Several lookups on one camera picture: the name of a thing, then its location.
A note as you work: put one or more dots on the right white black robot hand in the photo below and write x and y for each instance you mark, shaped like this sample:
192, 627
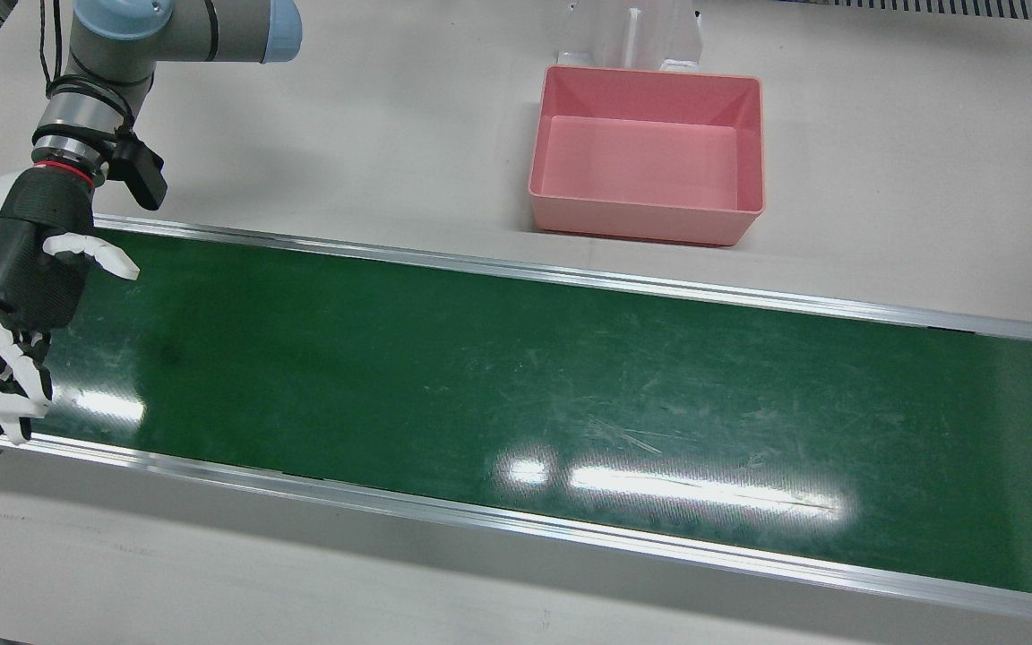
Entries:
32, 260

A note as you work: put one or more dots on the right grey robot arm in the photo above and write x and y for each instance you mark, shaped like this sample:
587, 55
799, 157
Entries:
167, 31

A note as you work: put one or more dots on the pink plastic box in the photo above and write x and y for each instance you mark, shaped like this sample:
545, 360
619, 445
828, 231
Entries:
650, 161

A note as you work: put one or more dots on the green belt conveyor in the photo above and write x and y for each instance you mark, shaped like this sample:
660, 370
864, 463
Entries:
480, 385

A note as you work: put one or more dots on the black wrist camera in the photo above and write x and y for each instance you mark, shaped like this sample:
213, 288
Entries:
144, 175

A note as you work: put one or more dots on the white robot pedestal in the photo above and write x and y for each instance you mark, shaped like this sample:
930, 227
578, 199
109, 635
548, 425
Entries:
650, 31

